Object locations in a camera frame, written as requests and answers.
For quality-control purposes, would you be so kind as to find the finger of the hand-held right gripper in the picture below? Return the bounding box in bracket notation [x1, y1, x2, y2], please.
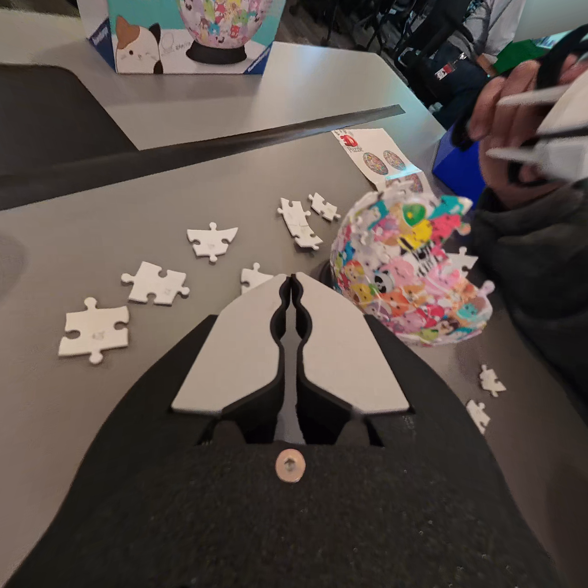
[485, 138, 588, 183]
[496, 83, 588, 138]

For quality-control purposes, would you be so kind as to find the printed instruction leaflet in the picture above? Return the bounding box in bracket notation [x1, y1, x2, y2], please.
[333, 128, 434, 195]

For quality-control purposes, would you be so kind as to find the single white puzzle piece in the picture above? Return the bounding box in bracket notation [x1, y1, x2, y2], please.
[478, 365, 507, 398]
[465, 399, 491, 434]

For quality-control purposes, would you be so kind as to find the black office chair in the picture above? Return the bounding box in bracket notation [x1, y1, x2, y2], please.
[395, 0, 492, 129]

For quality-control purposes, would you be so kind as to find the colourful puzzle ball box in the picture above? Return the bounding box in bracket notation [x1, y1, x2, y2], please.
[78, 0, 281, 75]

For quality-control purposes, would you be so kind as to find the partly built white puzzle ball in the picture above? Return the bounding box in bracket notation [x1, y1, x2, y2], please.
[331, 181, 497, 348]

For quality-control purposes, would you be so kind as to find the person's right hand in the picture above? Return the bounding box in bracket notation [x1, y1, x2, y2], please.
[469, 55, 588, 207]

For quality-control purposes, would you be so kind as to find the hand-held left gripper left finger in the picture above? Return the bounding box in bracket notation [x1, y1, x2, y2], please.
[172, 274, 291, 420]

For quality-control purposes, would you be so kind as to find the blue plastic bin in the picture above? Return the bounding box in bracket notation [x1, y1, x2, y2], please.
[432, 127, 488, 203]

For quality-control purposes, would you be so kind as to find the puzzle pieces group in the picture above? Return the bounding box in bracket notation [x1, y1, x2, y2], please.
[57, 191, 341, 366]

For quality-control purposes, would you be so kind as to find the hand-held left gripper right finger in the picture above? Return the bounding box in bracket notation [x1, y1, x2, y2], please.
[294, 274, 409, 420]

